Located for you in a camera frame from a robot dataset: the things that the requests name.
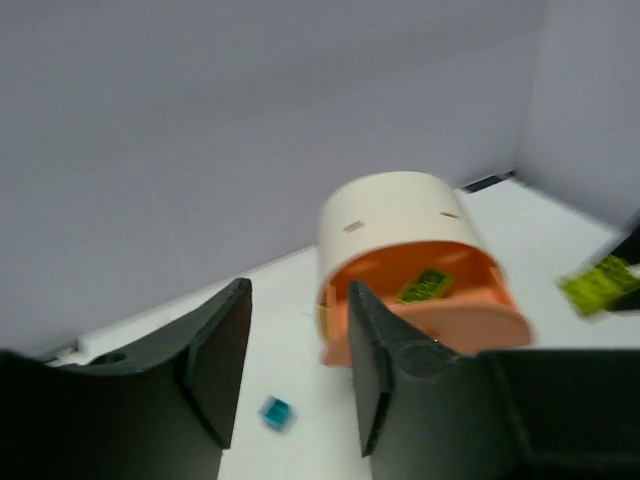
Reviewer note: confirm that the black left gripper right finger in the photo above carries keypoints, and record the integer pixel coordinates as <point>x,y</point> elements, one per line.
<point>427,412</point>

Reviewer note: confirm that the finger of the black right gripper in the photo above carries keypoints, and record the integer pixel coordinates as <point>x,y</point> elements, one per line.
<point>628,251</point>

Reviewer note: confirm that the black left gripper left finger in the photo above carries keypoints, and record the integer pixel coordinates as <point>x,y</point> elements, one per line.
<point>161,407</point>

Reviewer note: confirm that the lime curved lego assembly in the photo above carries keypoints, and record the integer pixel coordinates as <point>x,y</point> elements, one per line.
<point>428,285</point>

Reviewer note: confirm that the lime square lego front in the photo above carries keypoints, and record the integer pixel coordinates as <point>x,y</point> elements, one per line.
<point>599,286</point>

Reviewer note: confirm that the small teal square lego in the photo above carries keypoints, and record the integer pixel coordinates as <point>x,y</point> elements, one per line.
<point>277,414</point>

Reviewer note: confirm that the right blue corner label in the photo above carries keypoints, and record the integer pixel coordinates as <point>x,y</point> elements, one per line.
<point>487,182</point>

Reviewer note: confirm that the cream cylindrical drawer container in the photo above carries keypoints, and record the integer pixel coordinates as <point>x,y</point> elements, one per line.
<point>386,229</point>

